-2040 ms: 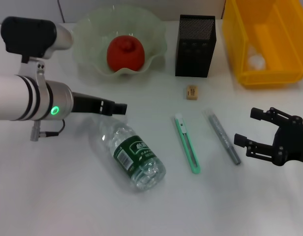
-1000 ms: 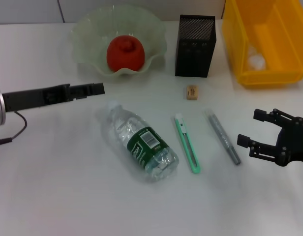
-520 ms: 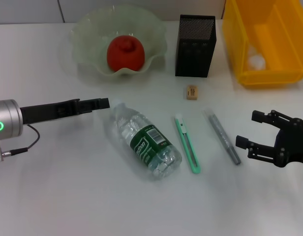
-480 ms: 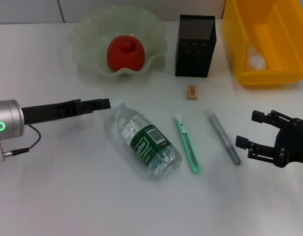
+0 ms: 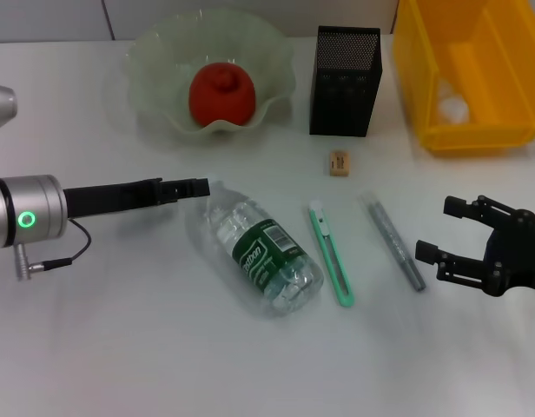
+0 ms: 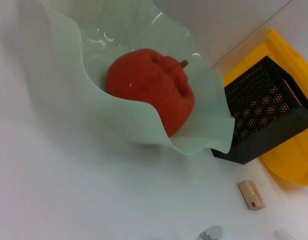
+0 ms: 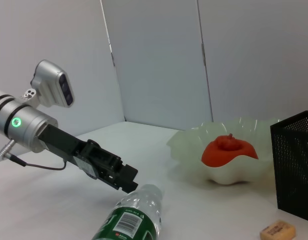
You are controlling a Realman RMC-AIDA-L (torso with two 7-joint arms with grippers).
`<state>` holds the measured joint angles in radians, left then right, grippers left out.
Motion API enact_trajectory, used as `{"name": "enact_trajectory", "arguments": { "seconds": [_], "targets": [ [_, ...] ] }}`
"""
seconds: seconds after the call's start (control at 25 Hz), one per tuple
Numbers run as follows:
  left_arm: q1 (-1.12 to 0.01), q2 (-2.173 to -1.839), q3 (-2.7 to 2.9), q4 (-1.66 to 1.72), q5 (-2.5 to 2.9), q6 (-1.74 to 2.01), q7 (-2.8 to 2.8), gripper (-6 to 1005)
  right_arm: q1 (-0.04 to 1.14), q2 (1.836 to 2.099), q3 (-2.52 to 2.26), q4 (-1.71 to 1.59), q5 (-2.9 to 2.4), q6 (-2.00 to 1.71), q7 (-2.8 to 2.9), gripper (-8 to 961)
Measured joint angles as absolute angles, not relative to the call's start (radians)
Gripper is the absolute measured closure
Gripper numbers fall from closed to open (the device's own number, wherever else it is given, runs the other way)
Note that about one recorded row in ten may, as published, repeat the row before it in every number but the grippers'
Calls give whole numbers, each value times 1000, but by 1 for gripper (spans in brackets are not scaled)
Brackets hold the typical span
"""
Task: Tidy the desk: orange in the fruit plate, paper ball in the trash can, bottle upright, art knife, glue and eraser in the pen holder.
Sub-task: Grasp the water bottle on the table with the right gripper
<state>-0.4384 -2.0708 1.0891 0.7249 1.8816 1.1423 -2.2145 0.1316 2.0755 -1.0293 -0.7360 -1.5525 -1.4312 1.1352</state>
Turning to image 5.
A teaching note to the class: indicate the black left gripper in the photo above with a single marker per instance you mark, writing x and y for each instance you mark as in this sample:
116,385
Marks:
111,197

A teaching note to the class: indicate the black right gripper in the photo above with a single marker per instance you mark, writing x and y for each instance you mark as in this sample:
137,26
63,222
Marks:
517,260

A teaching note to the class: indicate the clear green-label water bottle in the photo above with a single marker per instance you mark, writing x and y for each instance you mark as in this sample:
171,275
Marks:
259,256

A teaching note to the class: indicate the mint green utility knife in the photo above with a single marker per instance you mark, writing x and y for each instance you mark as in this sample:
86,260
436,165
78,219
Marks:
330,252

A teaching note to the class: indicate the white paper ball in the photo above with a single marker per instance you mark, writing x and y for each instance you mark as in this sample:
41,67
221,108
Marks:
454,108

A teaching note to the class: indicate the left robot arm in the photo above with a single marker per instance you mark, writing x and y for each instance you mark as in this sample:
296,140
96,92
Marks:
28,195

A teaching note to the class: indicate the grey marker pen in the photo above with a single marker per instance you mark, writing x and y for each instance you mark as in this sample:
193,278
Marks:
393,243

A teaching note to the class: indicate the small beige eraser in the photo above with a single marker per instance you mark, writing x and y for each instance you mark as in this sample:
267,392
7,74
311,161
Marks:
339,163

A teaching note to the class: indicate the black mesh pen holder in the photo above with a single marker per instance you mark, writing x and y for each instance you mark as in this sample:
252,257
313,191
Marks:
343,87

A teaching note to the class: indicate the pale green wavy glass bowl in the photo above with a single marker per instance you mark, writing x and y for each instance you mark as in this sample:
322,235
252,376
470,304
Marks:
163,87

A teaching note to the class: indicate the yellow plastic bin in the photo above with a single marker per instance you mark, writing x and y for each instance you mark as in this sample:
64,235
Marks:
502,65

